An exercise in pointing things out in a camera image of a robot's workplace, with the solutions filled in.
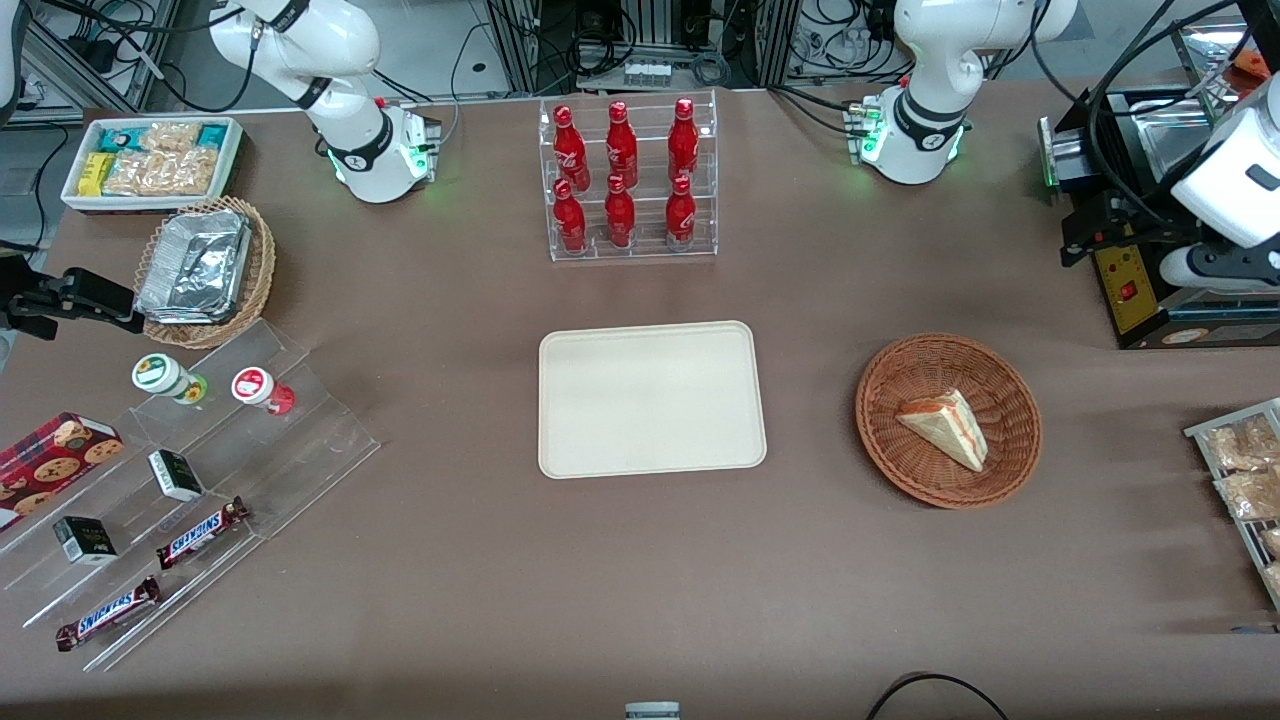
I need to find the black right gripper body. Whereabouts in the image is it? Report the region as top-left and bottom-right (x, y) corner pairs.
(0, 256), (65, 342)

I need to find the triangular sandwich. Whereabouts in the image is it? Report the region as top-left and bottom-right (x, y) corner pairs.
(895, 389), (990, 473)

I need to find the tray of packaged snacks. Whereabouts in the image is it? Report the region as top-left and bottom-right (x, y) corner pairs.
(1184, 398), (1280, 612)

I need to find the oval light wicker basket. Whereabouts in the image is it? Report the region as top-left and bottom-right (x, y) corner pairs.
(133, 196), (277, 350)

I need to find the round brown wicker basket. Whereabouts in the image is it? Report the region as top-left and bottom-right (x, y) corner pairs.
(855, 333), (1043, 510)

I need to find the cream plastic tray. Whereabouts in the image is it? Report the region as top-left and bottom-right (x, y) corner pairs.
(538, 320), (768, 480)

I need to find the black food warmer machine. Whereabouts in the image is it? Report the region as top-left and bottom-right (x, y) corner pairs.
(1038, 18), (1280, 351)

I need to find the steel warmer pan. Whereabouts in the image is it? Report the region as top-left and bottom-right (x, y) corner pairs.
(1128, 98), (1219, 166)

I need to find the green lid cup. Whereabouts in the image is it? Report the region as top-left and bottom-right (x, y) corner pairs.
(131, 353), (210, 406)

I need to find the aluminium foil container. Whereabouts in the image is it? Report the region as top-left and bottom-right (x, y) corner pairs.
(136, 208), (252, 326)

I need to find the clear cracker bag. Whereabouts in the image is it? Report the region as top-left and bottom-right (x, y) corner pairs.
(104, 148), (217, 197)

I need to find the red cookie box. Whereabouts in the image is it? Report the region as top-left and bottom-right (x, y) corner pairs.
(0, 412), (127, 532)

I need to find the clear bag of snacks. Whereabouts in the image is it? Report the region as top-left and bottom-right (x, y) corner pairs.
(1214, 468), (1280, 522)
(1204, 415), (1280, 472)

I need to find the red lid cup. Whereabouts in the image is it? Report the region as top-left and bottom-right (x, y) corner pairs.
(231, 367), (297, 417)

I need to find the small black box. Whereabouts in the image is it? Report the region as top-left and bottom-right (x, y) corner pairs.
(52, 516), (119, 567)
(148, 450), (206, 503)

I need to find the white snack bin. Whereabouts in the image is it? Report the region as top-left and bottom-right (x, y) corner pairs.
(60, 116), (245, 216)

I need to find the snickers chocolate bar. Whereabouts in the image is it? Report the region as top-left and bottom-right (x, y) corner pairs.
(155, 497), (251, 571)
(55, 575), (162, 653)

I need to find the clear acrylic stepped display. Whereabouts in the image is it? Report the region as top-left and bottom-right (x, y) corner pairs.
(0, 318), (382, 673)

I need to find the red cola bottle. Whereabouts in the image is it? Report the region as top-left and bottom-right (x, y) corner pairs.
(606, 100), (639, 189)
(553, 105), (591, 191)
(604, 174), (636, 249)
(665, 175), (697, 249)
(668, 97), (699, 181)
(553, 178), (588, 253)

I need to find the clear acrylic bottle rack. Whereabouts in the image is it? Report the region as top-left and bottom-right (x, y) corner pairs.
(538, 89), (719, 264)

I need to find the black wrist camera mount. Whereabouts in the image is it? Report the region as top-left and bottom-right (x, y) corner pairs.
(1060, 188), (1206, 269)

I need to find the black cable loop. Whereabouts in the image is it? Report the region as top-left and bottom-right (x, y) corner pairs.
(865, 672), (1011, 720)

